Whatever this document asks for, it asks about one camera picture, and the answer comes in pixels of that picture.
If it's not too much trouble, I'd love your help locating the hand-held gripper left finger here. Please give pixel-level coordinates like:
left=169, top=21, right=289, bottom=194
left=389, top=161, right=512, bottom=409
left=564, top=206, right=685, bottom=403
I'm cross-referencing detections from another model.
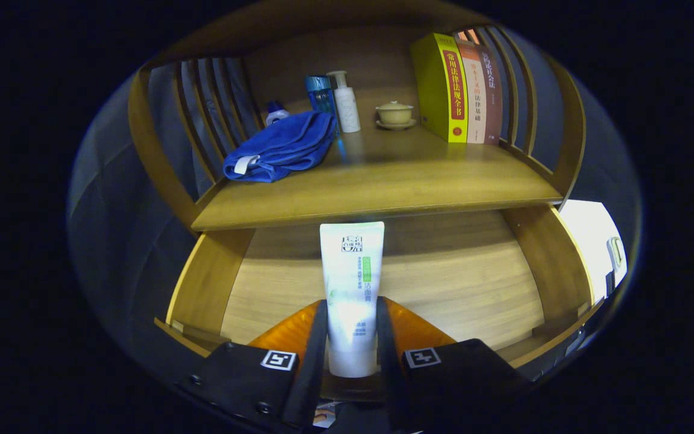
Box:
left=175, top=300, right=330, bottom=432

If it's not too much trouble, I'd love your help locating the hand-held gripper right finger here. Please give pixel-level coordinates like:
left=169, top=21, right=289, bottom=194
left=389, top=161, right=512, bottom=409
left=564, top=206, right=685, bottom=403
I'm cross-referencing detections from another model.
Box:
left=376, top=297, right=531, bottom=432

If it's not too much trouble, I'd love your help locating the white cleanser tube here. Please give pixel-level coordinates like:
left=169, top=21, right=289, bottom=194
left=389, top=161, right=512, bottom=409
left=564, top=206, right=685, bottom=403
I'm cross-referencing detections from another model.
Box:
left=319, top=221, right=386, bottom=379

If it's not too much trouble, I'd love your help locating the wooden drawer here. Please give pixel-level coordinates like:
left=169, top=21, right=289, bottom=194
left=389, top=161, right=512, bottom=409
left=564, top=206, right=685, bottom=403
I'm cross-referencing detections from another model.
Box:
left=154, top=202, right=607, bottom=370

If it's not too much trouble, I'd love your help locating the white side cabinet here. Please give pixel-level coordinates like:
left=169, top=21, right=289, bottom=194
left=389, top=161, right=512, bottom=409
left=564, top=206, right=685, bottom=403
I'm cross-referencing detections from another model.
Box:
left=558, top=199, right=628, bottom=305

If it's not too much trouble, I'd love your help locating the blue folded towel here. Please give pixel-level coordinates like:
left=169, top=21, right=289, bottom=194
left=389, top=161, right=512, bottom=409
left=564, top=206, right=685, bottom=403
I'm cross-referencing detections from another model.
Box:
left=222, top=110, right=337, bottom=183

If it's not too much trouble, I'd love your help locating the black backdrop cloth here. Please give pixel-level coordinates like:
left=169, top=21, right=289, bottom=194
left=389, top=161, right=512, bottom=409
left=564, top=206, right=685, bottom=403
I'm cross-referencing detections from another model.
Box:
left=69, top=27, right=643, bottom=374

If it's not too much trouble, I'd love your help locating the yellow-green soap dish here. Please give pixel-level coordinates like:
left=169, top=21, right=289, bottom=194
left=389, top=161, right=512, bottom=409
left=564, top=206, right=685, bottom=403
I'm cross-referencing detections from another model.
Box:
left=606, top=236, right=626, bottom=272

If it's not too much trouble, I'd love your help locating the small white bottle blue cap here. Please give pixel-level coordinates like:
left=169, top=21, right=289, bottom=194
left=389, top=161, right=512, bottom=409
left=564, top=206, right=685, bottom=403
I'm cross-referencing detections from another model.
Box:
left=264, top=101, right=290, bottom=127

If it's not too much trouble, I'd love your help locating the beige lidded teacup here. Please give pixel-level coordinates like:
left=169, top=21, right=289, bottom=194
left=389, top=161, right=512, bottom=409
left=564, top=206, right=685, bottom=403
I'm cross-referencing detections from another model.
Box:
left=375, top=101, right=417, bottom=131

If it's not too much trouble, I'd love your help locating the white pump bottle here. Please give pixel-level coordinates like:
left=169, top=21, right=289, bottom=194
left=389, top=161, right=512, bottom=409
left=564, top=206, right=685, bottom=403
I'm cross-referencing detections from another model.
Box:
left=327, top=71, right=361, bottom=134

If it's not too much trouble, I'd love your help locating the tall blue bottle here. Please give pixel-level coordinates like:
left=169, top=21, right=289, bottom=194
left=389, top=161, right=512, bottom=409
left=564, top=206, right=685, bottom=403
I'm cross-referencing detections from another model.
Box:
left=305, top=75, right=340, bottom=136

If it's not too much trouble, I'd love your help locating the beige and orange book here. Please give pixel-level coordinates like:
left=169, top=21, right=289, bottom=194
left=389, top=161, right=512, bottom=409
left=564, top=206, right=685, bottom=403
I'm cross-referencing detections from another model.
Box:
left=454, top=39, right=487, bottom=145

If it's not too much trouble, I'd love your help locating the brown book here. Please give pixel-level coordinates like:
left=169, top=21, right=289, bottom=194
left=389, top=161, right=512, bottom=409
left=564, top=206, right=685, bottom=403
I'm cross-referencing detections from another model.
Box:
left=478, top=48, right=503, bottom=145

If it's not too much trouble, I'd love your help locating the yellow book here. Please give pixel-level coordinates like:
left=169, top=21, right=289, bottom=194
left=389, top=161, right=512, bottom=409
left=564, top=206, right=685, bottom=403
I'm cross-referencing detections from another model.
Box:
left=410, top=33, right=469, bottom=144

